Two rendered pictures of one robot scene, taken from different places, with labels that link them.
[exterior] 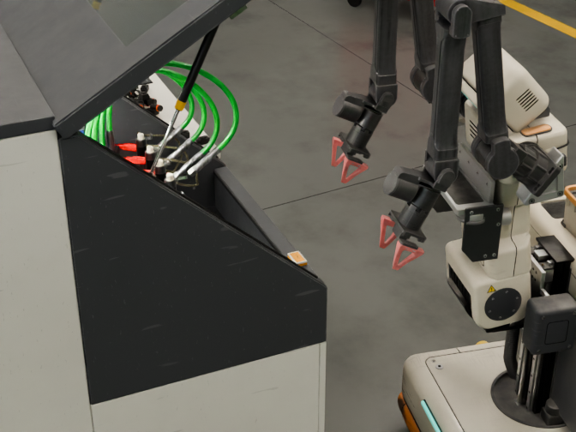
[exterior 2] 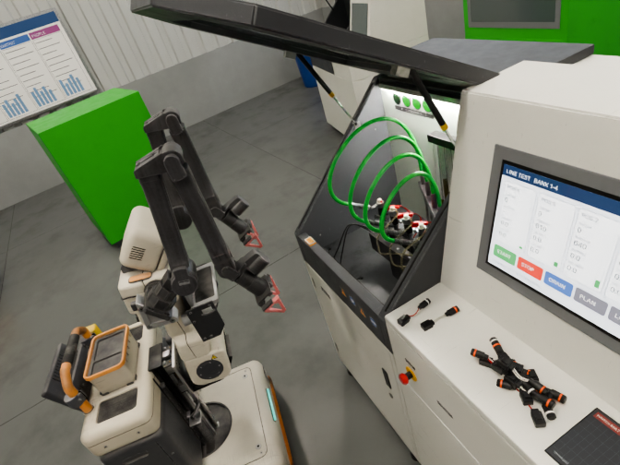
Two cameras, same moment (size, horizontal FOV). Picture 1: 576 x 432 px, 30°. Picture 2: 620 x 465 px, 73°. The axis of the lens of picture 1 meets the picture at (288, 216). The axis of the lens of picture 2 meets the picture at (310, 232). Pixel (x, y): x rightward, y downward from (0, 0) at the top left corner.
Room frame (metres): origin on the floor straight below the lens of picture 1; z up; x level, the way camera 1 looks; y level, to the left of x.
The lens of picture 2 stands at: (3.64, 0.17, 1.94)
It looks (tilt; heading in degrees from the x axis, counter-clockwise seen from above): 33 degrees down; 187
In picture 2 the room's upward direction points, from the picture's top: 19 degrees counter-clockwise
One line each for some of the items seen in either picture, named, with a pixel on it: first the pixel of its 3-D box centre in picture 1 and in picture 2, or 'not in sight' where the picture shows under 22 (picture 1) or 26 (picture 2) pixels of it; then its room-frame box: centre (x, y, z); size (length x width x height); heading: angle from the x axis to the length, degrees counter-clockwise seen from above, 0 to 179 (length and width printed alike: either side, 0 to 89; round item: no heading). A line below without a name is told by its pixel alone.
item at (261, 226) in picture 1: (261, 244); (340, 281); (2.38, 0.07, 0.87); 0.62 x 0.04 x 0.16; 24
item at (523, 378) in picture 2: (141, 96); (514, 375); (3.02, 0.45, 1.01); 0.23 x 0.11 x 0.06; 24
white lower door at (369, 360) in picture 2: not in sight; (359, 353); (2.39, 0.05, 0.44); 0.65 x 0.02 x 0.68; 24
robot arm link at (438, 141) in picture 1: (447, 93); (195, 166); (2.16, -0.35, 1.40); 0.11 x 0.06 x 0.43; 14
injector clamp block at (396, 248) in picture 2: not in sight; (408, 260); (2.40, 0.33, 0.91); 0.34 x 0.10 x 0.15; 24
